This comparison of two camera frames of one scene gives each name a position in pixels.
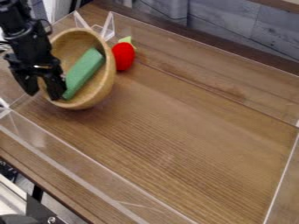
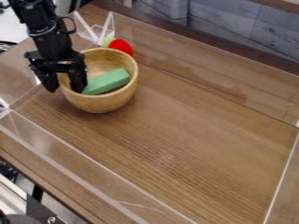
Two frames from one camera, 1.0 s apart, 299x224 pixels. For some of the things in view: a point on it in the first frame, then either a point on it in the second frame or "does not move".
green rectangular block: x=81 y=71 to x=105 y=80
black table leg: x=37 y=192 does not move
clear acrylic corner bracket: x=107 y=30 does not move
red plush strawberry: x=124 y=53 to x=116 y=43
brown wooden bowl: x=67 y=44 to x=101 y=61
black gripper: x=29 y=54 to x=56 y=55
